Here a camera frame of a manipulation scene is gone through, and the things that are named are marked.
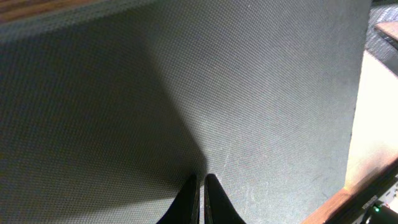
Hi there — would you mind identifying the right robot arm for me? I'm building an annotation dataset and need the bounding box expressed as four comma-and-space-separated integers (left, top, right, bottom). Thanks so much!
205, 174, 397, 224

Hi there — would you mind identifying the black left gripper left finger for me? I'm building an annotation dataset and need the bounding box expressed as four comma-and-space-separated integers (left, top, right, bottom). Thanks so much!
157, 174, 200, 224

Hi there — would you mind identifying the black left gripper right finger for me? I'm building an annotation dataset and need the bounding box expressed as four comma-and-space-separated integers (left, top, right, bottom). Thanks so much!
204, 174, 245, 224

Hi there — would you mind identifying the dark green box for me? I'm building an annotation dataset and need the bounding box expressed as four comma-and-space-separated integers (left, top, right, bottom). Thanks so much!
1, 0, 371, 223

